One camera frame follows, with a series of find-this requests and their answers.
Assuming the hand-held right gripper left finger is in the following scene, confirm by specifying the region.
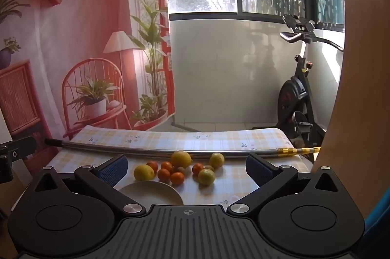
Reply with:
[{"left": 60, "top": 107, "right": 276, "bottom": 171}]
[{"left": 27, "top": 154, "right": 147, "bottom": 216}]

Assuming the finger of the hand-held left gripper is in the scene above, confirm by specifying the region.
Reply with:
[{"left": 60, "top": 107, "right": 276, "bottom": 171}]
[{"left": 0, "top": 135, "right": 37, "bottom": 160}]

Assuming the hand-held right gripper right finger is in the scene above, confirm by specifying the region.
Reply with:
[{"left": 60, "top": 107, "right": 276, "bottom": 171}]
[{"left": 227, "top": 153, "right": 346, "bottom": 215}]

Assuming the white plate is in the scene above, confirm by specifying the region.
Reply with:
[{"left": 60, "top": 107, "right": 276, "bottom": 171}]
[{"left": 119, "top": 181, "right": 185, "bottom": 206}]

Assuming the greenish yellow lemon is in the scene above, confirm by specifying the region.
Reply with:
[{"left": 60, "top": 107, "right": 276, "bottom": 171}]
[{"left": 198, "top": 169, "right": 215, "bottom": 186}]

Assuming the large yellow lemon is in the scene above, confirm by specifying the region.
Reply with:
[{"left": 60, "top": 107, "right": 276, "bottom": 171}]
[{"left": 171, "top": 151, "right": 193, "bottom": 169}]

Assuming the metal pole with gold end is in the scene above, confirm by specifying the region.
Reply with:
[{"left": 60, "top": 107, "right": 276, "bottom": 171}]
[{"left": 45, "top": 139, "right": 321, "bottom": 160}]

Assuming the checked floral tablecloth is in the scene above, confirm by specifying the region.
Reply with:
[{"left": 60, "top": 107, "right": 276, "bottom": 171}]
[{"left": 46, "top": 125, "right": 314, "bottom": 208}]

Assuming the black exercise bike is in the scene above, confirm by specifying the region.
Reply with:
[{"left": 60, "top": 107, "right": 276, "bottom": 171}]
[{"left": 251, "top": 14, "right": 345, "bottom": 163}]

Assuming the blue cloth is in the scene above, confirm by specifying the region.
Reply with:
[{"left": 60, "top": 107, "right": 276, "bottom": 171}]
[{"left": 364, "top": 198, "right": 390, "bottom": 237}]

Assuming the wooden board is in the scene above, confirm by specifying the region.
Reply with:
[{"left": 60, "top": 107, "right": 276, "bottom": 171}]
[{"left": 314, "top": 0, "right": 390, "bottom": 217}]

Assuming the printed wall tapestry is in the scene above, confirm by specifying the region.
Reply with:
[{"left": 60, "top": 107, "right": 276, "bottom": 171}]
[{"left": 0, "top": 0, "right": 176, "bottom": 156}]

